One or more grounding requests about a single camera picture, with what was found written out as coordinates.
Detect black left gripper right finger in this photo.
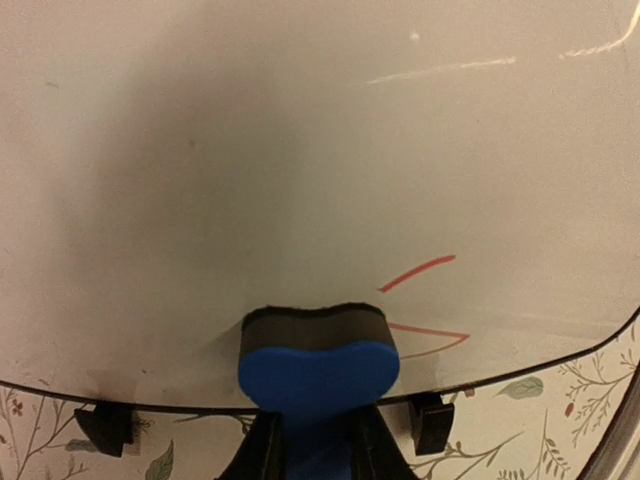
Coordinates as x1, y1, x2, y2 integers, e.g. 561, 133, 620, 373
357, 405, 418, 480

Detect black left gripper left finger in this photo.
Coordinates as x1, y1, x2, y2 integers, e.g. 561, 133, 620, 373
218, 412, 283, 480

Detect blue whiteboard eraser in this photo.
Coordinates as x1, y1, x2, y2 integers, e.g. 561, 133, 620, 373
238, 303, 400, 479

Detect small black-framed whiteboard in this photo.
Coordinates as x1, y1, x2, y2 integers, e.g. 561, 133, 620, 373
1, 1, 639, 409

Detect wire easel stand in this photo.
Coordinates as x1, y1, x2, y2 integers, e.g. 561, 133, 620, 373
74, 393, 455, 457

